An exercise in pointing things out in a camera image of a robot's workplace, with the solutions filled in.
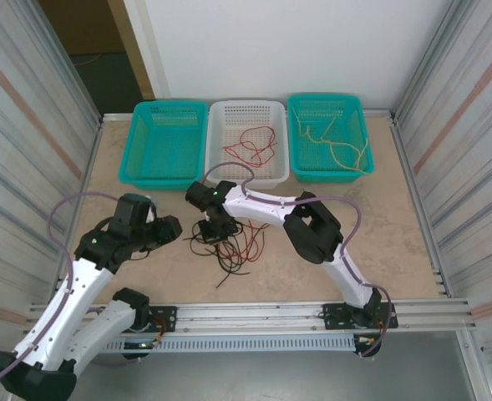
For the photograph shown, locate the teal plastic basket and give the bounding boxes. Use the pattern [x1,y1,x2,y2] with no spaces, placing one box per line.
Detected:
[118,99,210,192]
[287,93,375,185]

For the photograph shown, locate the white plastic basket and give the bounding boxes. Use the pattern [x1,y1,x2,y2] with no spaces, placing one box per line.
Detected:
[204,99,291,190]

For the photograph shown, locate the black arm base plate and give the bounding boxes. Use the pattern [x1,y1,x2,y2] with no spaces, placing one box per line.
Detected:
[322,303,355,331]
[147,306,178,333]

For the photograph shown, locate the aluminium mounting rail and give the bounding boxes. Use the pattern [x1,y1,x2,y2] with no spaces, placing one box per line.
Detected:
[28,297,479,335]

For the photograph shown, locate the white slotted cable duct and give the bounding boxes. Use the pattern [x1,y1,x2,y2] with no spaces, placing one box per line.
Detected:
[93,335,358,354]

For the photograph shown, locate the orange floor cable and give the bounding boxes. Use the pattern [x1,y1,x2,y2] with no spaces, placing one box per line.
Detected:
[72,53,104,68]

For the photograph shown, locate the wooden door frame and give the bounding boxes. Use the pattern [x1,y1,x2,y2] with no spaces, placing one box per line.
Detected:
[105,0,157,101]

